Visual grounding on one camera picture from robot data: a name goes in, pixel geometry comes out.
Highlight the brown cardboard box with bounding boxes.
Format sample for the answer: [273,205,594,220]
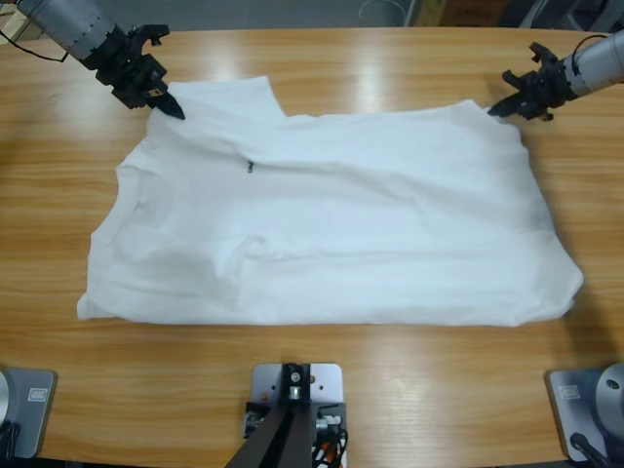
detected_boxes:
[421,0,513,25]

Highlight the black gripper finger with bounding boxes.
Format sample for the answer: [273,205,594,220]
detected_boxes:
[150,92,183,121]
[487,102,528,119]
[487,94,527,115]
[157,89,186,121]

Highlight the light wooden pallet stack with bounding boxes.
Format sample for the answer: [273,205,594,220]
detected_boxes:
[0,3,55,45]

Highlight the black base cable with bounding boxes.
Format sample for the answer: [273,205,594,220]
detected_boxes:
[0,421,23,459]
[569,431,610,468]

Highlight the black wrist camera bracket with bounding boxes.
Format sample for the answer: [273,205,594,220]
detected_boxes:
[128,22,171,51]
[528,41,560,69]

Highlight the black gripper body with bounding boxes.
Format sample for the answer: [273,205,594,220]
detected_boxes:
[79,27,171,110]
[500,59,580,123]

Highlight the grey metal frame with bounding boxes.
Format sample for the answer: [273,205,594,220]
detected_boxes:
[516,0,624,35]

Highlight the dark brown camera post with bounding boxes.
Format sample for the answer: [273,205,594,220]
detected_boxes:
[228,363,314,468]

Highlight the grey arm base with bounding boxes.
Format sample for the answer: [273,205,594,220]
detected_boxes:
[0,368,59,460]
[544,360,624,462]

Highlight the white t-shirt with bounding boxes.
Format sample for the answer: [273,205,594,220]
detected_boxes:
[75,75,585,329]

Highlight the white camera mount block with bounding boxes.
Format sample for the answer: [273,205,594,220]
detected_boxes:
[243,361,350,468]

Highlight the thin white wire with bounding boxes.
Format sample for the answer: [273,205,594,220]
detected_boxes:
[359,0,407,24]

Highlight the short black arm cable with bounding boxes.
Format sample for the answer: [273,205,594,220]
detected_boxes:
[0,28,70,64]

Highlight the black orange cable tangle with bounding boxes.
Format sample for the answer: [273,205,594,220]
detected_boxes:
[311,428,350,468]

